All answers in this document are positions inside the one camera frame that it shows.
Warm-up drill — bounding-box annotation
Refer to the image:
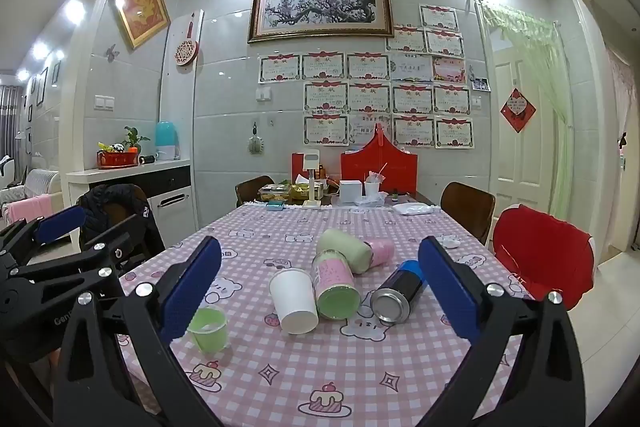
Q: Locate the white paper cup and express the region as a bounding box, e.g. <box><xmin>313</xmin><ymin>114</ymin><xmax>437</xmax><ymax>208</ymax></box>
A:
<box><xmin>269</xmin><ymin>268</ymin><xmax>320</xmax><ymax>335</ymax></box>

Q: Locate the round red carved ornament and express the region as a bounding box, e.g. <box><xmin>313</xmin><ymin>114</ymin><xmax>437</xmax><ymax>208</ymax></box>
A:
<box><xmin>173</xmin><ymin>13</ymin><xmax>200</xmax><ymax>68</ymax></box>

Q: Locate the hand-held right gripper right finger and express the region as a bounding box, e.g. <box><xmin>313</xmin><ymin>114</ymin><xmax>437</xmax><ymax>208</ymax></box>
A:
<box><xmin>417</xmin><ymin>235</ymin><xmax>587</xmax><ymax>427</ymax></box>

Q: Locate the white panel door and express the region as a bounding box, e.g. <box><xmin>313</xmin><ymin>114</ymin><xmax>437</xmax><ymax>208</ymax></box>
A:
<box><xmin>487</xmin><ymin>42</ymin><xmax>560</xmax><ymax>228</ymax></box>

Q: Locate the white sofa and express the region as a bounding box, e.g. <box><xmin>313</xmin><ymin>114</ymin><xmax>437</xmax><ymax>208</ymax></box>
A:
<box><xmin>0</xmin><ymin>154</ymin><xmax>62</xmax><ymax>208</ymax></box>

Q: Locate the small green plastic cup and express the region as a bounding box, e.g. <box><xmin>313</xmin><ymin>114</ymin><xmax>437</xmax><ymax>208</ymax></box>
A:
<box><xmin>187</xmin><ymin>305</ymin><xmax>230</xmax><ymax>354</ymax></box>

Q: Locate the white desk lamp stand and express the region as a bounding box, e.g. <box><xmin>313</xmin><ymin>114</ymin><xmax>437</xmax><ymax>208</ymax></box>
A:
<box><xmin>301</xmin><ymin>150</ymin><xmax>322</xmax><ymax>208</ymax></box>

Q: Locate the red diamond door decoration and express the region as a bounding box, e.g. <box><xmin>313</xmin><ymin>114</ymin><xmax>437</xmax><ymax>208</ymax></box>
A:
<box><xmin>500</xmin><ymin>87</ymin><xmax>537</xmax><ymax>134</ymax></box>

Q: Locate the framed plum blossom painting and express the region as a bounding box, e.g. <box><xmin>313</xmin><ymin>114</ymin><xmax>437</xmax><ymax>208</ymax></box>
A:
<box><xmin>246</xmin><ymin>0</ymin><xmax>392</xmax><ymax>44</ymax></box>

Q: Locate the white leaning board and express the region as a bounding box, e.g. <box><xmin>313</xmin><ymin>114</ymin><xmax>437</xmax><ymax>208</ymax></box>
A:
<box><xmin>160</xmin><ymin>9</ymin><xmax>205</xmax><ymax>158</ymax></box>

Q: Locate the white cup with straws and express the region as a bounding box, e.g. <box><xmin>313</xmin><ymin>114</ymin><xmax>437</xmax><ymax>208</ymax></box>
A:
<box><xmin>364</xmin><ymin>163</ymin><xmax>388</xmax><ymax>200</ymax></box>

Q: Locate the white plastic bag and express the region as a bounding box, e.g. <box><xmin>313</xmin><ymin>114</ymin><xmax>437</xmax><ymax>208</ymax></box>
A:
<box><xmin>391</xmin><ymin>202</ymin><xmax>441</xmax><ymax>216</ymax></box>

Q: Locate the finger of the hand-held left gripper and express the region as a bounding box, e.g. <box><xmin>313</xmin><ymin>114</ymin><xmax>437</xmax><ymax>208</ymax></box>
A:
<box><xmin>0</xmin><ymin>206</ymin><xmax>87</xmax><ymax>269</ymax></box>
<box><xmin>10</xmin><ymin>214</ymin><xmax>151</xmax><ymax>308</ymax></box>

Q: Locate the brown wooden chair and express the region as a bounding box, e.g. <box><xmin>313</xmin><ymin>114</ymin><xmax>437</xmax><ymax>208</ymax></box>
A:
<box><xmin>235</xmin><ymin>176</ymin><xmax>276</xmax><ymax>208</ymax></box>
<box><xmin>440</xmin><ymin>181</ymin><xmax>497</xmax><ymax>247</ymax></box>

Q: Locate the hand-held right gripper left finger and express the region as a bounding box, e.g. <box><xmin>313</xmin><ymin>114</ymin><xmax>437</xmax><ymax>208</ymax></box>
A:
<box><xmin>52</xmin><ymin>235</ymin><xmax>223</xmax><ymax>427</ymax></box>

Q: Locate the gold framed red picture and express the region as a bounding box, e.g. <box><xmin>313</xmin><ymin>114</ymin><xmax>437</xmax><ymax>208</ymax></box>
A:
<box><xmin>110</xmin><ymin>0</ymin><xmax>171</xmax><ymax>51</ymax></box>

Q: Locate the red chair right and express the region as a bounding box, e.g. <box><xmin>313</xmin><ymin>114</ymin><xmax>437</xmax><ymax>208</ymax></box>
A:
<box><xmin>492</xmin><ymin>204</ymin><xmax>597</xmax><ymax>299</ymax></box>

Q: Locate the pink blanket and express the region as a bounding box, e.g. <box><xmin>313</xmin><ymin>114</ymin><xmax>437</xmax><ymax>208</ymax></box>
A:
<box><xmin>4</xmin><ymin>195</ymin><xmax>55</xmax><ymax>224</ymax></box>

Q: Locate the black and blue can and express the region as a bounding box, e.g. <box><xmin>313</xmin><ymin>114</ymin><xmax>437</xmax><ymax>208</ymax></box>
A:
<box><xmin>370</xmin><ymin>259</ymin><xmax>427</xmax><ymax>325</ymax></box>

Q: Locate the black jacket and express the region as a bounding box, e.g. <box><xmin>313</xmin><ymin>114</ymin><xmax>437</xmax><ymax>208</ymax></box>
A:
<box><xmin>76</xmin><ymin>183</ymin><xmax>166</xmax><ymax>258</ymax></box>

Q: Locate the green potted plant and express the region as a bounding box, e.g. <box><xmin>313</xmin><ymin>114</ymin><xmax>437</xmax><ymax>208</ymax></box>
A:
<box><xmin>123</xmin><ymin>126</ymin><xmax>151</xmax><ymax>152</ymax></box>

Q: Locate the white square box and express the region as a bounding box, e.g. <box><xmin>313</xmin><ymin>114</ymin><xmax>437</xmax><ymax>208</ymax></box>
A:
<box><xmin>339</xmin><ymin>180</ymin><xmax>365</xmax><ymax>206</ymax></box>

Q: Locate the clear food container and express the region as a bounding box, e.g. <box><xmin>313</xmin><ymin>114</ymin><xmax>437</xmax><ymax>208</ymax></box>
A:
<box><xmin>258</xmin><ymin>183</ymin><xmax>293</xmax><ymax>202</ymax></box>

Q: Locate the group of wall certificates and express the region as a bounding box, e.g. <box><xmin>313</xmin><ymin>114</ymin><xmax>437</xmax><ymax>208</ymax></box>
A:
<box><xmin>257</xmin><ymin>4</ymin><xmax>475</xmax><ymax>149</ymax></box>

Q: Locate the pale green cup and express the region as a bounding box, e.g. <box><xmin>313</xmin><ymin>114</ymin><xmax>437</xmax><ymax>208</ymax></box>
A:
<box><xmin>316</xmin><ymin>228</ymin><xmax>375</xmax><ymax>276</ymax></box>

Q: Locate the pink patterned cup green lid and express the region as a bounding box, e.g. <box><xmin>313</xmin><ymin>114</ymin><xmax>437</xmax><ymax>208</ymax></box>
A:
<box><xmin>311</xmin><ymin>250</ymin><xmax>361</xmax><ymax>321</ymax></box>

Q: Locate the white sideboard cabinet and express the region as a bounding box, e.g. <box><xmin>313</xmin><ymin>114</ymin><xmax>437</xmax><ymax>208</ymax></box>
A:
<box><xmin>66</xmin><ymin>158</ymin><xmax>193</xmax><ymax>239</ymax></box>

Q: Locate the green string curtain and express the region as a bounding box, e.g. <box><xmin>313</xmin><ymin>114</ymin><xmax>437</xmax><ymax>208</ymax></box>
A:
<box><xmin>477</xmin><ymin>0</ymin><xmax>576</xmax><ymax>238</ymax></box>

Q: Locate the red fruit basket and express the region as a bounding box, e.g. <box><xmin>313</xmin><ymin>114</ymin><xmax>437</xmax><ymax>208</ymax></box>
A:
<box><xmin>96</xmin><ymin>149</ymin><xmax>139</xmax><ymax>170</ymax></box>

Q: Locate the blue and white humidifier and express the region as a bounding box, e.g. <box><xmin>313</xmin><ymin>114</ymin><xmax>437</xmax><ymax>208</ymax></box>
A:
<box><xmin>154</xmin><ymin>121</ymin><xmax>182</xmax><ymax>162</ymax></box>

